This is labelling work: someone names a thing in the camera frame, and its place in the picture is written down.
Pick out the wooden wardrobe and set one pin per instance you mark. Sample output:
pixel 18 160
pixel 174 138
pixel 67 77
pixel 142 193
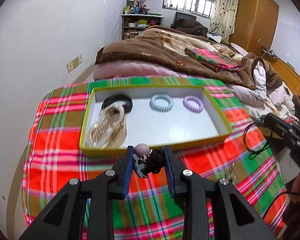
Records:
pixel 255 20

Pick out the folded plaid cloth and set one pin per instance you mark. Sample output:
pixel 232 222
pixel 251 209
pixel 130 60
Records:
pixel 212 58

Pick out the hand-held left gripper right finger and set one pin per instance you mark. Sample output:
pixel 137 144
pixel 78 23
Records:
pixel 169 172

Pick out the black scrunchie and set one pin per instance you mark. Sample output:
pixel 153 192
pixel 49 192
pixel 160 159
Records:
pixel 127 102

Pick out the yellow-green shallow box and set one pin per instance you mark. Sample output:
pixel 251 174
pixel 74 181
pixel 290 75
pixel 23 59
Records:
pixel 180 125

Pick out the black television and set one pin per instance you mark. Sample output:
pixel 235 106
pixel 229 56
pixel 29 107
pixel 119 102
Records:
pixel 182 16

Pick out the barred window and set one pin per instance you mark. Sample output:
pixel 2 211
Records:
pixel 187 1

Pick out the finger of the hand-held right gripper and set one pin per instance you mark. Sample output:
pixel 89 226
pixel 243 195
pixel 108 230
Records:
pixel 282 123
pixel 275 133

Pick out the wooden shelf unit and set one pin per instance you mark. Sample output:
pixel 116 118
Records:
pixel 125 30

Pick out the dotted curtain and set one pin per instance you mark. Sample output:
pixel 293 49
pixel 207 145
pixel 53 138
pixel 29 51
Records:
pixel 223 10

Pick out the white duvet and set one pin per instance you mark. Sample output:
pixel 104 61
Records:
pixel 242 92

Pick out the pink blanket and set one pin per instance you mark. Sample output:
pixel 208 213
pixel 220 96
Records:
pixel 120 68

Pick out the group of bottles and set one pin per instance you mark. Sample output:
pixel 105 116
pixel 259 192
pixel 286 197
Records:
pixel 135 8

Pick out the dark jacket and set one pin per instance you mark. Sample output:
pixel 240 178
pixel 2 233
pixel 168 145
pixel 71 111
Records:
pixel 190 27

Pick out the brown blanket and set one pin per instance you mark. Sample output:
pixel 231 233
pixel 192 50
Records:
pixel 152 50

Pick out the rhinestone hair clip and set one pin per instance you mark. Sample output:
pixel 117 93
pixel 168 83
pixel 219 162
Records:
pixel 231 174

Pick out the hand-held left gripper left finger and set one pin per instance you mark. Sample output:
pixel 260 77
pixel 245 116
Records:
pixel 128 172

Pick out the person's right forearm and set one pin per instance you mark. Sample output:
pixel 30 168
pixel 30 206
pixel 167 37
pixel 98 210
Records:
pixel 298 217

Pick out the plaid bed sheet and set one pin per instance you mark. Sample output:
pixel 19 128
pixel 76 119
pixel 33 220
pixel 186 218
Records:
pixel 65 160

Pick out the wooden bed frame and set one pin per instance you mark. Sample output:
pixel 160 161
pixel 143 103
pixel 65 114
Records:
pixel 287 71

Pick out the wall socket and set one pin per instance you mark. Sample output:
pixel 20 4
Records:
pixel 73 63

